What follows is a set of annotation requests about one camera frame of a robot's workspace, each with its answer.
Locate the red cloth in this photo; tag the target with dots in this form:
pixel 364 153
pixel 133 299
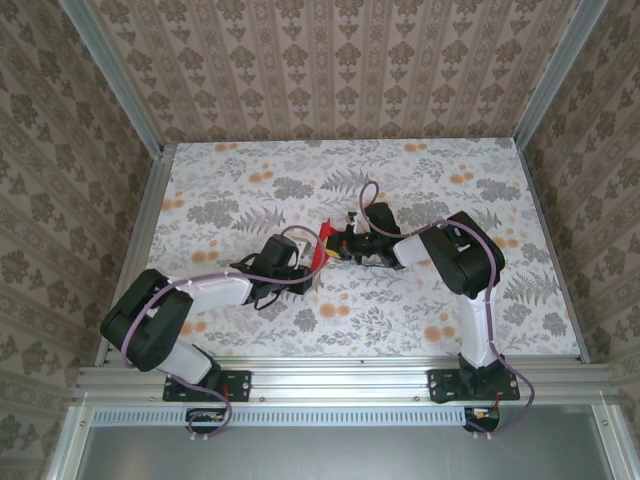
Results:
pixel 327 227

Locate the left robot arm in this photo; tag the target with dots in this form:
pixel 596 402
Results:
pixel 145 320

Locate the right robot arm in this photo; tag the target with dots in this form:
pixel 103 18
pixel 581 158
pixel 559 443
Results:
pixel 462 255

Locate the floral table cover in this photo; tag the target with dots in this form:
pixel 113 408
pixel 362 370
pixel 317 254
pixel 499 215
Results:
pixel 400 320

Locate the small black controller board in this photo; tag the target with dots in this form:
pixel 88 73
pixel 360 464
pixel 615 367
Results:
pixel 487 422
pixel 205 422

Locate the grey metal panel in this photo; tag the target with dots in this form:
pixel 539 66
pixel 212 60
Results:
pixel 340 455

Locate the aluminium mounting rail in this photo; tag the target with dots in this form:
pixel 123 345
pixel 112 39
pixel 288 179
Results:
pixel 340 380

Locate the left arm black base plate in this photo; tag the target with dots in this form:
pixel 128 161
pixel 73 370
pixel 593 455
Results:
pixel 240 385

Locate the aluminium side rail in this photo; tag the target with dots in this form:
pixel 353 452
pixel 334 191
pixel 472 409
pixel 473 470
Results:
pixel 135 260
pixel 555 260

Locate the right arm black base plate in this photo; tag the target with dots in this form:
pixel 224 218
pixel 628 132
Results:
pixel 440 385

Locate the aluminium corner post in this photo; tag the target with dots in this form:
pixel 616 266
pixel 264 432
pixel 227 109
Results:
pixel 560 75
pixel 115 80

